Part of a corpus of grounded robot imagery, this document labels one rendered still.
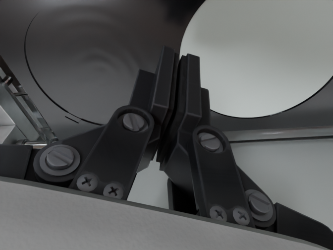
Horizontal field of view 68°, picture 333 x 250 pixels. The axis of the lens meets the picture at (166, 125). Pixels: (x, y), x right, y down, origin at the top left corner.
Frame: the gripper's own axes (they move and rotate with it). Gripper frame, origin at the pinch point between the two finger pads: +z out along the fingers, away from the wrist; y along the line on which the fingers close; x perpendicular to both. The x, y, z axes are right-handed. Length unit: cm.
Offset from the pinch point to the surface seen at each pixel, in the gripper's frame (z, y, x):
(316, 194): 3.2, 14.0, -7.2
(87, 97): 6.9, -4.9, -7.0
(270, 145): 8.4, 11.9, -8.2
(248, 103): 6.8, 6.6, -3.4
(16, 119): 9.2, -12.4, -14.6
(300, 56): 6.8, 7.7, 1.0
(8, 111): 9.0, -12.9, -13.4
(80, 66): 6.9, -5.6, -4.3
